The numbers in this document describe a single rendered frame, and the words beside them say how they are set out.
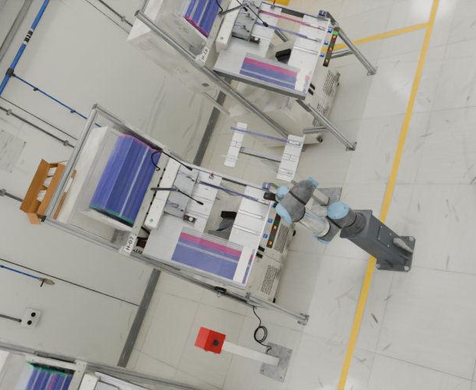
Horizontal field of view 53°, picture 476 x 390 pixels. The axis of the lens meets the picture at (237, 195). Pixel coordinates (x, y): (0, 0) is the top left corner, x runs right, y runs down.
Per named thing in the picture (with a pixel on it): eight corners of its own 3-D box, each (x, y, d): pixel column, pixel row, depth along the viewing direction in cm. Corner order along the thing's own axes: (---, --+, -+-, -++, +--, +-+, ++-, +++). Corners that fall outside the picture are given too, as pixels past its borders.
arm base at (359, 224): (368, 212, 292) (360, 205, 285) (364, 235, 287) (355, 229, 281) (347, 212, 302) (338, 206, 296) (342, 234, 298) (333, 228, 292)
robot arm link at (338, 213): (359, 214, 283) (347, 206, 275) (344, 232, 285) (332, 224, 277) (347, 204, 292) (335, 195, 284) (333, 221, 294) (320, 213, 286)
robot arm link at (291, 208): (345, 230, 286) (299, 199, 246) (329, 248, 288) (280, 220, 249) (333, 218, 294) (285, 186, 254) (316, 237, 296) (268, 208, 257)
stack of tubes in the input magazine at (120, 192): (161, 152, 319) (128, 132, 302) (133, 224, 305) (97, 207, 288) (151, 153, 328) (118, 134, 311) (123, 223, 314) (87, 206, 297)
